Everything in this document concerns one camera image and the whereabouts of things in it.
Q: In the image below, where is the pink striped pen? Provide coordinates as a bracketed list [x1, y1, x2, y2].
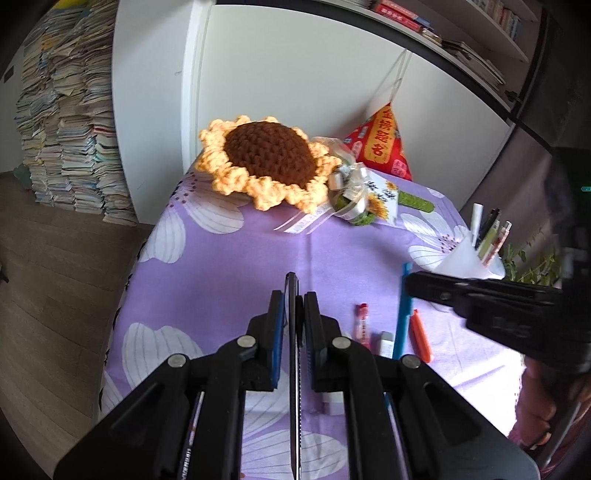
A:
[353, 303, 372, 349]

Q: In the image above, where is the dark cabinet door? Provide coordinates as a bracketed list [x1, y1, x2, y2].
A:
[508, 0, 591, 148]

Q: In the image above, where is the blue pen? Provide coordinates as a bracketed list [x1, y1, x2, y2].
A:
[392, 262, 414, 361]

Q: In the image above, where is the purple floral tablecloth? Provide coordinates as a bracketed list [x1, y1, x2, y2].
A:
[99, 168, 527, 480]

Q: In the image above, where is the sunflower gift card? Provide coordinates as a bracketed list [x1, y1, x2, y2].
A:
[362, 173, 400, 227]

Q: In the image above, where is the white ribbon bow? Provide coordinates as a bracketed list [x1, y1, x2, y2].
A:
[274, 136, 375, 234]

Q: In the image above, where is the shelf pile of flat books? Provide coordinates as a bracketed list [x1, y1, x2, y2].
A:
[369, 0, 509, 93]

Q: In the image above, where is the row of upright books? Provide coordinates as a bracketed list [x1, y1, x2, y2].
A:
[480, 0, 525, 40]

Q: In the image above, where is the black pen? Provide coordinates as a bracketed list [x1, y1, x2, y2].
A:
[284, 271, 305, 478]

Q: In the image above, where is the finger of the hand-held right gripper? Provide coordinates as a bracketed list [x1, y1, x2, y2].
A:
[404, 270, 561, 324]

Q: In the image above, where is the white bookcase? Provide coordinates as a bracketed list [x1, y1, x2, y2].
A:
[113, 0, 541, 227]

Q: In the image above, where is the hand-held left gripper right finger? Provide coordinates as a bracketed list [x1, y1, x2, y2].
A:
[302, 291, 541, 480]

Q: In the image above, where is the clear gel pen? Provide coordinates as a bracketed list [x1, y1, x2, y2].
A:
[485, 220, 513, 266]

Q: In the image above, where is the red book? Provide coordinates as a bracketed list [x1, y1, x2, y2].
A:
[372, 0, 432, 28]

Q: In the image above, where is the green potted plant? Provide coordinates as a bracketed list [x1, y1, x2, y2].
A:
[501, 222, 561, 284]

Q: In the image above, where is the dark pen with clip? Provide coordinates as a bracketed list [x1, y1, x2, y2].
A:
[478, 209, 502, 250]

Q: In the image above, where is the translucent plastic cup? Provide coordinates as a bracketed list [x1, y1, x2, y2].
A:
[434, 231, 506, 280]

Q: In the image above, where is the green crochet leaf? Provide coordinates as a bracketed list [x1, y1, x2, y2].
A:
[398, 191, 435, 214]

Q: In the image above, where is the green crochet stem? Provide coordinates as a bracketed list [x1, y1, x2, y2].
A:
[333, 196, 372, 227]

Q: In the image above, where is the floor pile of books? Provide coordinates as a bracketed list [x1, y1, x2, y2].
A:
[14, 0, 139, 227]

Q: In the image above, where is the orange highlighter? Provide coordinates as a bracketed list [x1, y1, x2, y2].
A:
[410, 309, 433, 363]

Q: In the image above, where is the white green pen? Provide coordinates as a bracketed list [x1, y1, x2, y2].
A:
[470, 203, 484, 247]

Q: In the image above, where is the red drawstring pouch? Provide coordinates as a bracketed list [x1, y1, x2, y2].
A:
[342, 46, 413, 182]

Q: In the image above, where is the crochet sunflower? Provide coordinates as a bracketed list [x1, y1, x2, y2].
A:
[194, 115, 342, 214]

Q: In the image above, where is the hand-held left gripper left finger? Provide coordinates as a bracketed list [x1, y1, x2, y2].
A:
[53, 290, 289, 480]

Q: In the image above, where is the person's right hand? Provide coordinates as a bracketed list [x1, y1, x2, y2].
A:
[510, 357, 570, 450]

